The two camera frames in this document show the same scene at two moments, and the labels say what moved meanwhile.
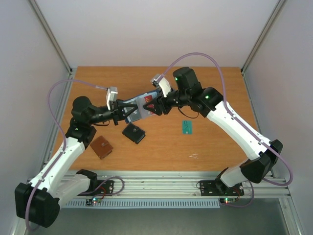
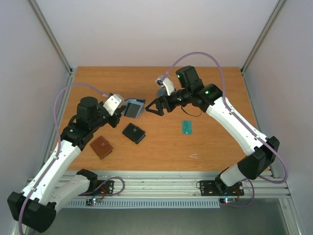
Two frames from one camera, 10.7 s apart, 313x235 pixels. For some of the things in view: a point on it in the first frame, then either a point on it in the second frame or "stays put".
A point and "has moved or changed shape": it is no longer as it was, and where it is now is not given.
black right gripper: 162,105 stays put
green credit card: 187,127 stays put
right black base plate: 216,188 stays put
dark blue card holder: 140,112 has moved or changed shape
